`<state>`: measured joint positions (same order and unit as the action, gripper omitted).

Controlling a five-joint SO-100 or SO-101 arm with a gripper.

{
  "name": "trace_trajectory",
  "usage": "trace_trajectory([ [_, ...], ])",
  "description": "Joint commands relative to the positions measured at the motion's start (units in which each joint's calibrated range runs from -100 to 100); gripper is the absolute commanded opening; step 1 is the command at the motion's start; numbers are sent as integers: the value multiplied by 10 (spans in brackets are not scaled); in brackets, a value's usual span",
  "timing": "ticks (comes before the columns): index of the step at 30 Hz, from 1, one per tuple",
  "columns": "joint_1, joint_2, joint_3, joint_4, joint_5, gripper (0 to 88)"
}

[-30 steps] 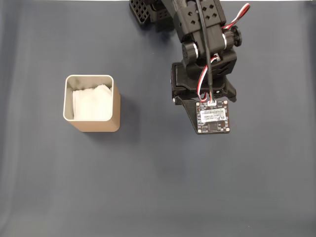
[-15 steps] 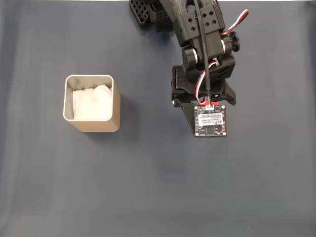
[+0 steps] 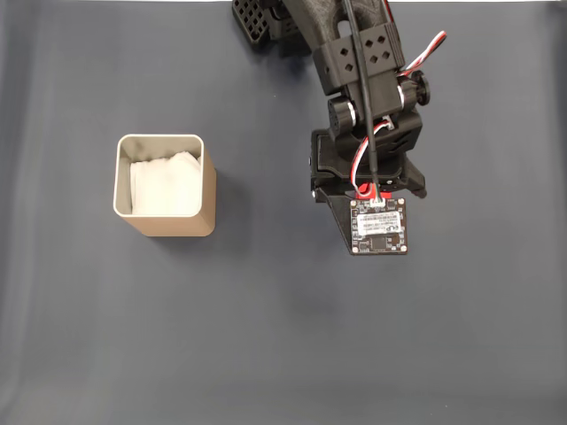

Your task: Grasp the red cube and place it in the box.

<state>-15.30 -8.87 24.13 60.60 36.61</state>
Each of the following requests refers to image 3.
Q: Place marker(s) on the red cube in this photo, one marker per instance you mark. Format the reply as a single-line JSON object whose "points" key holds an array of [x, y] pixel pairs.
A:
{"points": [[365, 189]]}

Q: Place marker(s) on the beige square box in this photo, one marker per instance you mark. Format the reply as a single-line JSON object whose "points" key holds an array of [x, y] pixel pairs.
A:
{"points": [[177, 225]]}

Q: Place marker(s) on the white tissue paper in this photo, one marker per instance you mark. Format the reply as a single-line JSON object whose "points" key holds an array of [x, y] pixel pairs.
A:
{"points": [[166, 186]]}

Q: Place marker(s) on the camera circuit board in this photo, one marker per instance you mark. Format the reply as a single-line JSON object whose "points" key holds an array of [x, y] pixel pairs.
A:
{"points": [[380, 226]]}

